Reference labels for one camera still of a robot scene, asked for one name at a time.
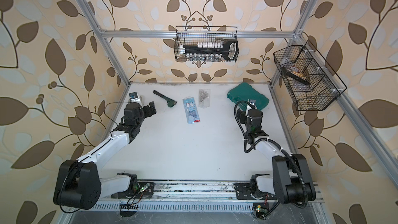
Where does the blue ruler set pouch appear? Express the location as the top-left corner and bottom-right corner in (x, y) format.
(183, 97), (200, 124)

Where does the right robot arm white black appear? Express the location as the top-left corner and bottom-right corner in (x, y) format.
(234, 108), (316, 208)

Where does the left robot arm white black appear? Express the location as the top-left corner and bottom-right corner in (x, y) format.
(53, 102), (157, 210)

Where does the clear tape roll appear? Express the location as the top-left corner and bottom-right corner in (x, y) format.
(129, 92), (142, 105)

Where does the green plastic tool case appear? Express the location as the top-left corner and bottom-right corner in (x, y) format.
(227, 82), (269, 110)

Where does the dark object in right basket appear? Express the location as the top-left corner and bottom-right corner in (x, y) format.
(282, 66), (311, 86)

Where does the black socket bit holder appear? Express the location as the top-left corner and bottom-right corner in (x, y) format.
(179, 39), (239, 61)

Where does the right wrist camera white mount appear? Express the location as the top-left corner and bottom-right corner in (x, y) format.
(246, 99), (257, 111)

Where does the right wire basket black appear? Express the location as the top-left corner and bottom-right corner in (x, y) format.
(273, 40), (347, 111)

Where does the wire basket black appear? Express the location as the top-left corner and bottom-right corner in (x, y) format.
(174, 25), (239, 63)
(273, 40), (347, 111)

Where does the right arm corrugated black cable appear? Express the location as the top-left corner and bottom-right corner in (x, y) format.
(234, 100), (308, 209)

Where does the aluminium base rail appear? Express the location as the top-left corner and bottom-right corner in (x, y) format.
(66, 180), (324, 213)

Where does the back wire basket black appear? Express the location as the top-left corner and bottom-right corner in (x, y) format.
(174, 25), (239, 63)

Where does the aluminium frame back bar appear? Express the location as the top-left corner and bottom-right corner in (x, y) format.
(99, 29), (296, 39)

